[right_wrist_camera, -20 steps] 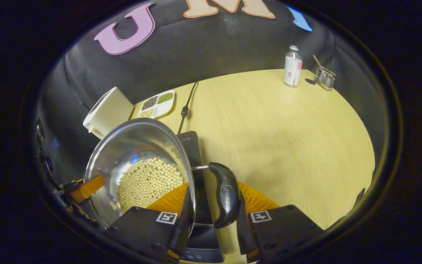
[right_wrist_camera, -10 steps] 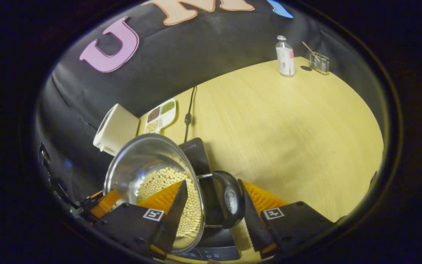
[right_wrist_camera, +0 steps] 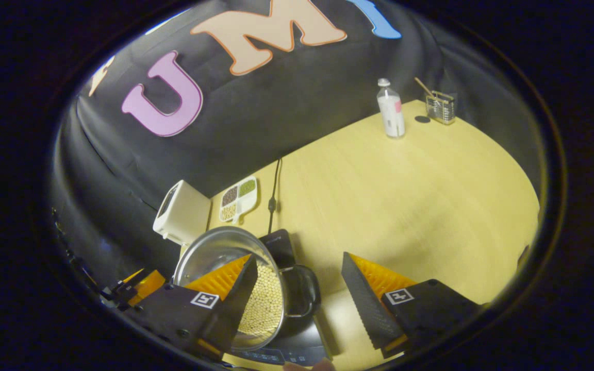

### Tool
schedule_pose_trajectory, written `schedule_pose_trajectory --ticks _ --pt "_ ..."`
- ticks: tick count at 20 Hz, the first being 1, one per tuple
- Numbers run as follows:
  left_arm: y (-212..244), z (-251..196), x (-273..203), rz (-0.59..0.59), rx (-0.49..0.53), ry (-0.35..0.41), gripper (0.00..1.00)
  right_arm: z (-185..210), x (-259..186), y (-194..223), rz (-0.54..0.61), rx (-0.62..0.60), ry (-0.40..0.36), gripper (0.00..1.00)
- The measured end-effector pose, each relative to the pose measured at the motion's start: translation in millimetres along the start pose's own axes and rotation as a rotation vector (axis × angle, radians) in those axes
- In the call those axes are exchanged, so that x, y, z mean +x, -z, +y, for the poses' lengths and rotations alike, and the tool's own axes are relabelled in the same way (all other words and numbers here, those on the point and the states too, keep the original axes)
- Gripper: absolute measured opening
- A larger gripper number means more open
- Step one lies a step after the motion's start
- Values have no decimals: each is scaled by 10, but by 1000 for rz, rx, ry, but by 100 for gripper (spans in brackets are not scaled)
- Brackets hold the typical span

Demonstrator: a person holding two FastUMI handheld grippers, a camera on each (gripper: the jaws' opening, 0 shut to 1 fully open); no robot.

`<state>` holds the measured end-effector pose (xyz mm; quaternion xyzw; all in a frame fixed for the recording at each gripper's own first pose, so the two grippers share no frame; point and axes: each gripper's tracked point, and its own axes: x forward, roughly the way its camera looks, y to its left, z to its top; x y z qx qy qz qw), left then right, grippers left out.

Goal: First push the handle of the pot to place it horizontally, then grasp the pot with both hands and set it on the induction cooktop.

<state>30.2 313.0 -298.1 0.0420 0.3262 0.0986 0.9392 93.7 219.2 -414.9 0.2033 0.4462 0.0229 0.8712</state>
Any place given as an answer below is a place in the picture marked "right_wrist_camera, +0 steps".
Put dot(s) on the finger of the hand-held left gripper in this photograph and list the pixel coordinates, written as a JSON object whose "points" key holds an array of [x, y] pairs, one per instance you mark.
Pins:
{"points": [[147, 286]]}

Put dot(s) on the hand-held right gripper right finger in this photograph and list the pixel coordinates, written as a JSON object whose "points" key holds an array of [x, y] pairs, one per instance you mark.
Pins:
{"points": [[366, 309]]}

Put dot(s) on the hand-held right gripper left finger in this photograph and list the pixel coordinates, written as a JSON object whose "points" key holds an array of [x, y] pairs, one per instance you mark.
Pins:
{"points": [[237, 301]]}

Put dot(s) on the stainless steel pot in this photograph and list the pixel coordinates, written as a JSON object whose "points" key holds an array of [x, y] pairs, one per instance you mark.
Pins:
{"points": [[214, 247]]}

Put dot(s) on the black induction cooktop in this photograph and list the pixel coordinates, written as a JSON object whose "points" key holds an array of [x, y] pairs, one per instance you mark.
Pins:
{"points": [[297, 350]]}

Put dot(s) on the pile of yellow soybeans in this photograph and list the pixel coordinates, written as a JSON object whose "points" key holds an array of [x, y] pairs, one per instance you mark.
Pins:
{"points": [[266, 301]]}

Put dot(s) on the white toaster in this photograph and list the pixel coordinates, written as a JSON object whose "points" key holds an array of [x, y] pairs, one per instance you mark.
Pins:
{"points": [[183, 214]]}

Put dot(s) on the white divided bean tray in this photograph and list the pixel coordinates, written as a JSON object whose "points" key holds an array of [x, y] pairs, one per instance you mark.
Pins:
{"points": [[238, 198]]}

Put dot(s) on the small dark round disc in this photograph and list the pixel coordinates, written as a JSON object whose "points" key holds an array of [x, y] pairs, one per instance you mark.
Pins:
{"points": [[422, 119]]}

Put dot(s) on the clear bottle with pink label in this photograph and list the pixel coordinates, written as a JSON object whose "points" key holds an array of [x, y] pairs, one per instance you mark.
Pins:
{"points": [[391, 111]]}

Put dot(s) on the wooden stick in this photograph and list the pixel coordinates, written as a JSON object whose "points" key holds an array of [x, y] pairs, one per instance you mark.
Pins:
{"points": [[423, 86]]}

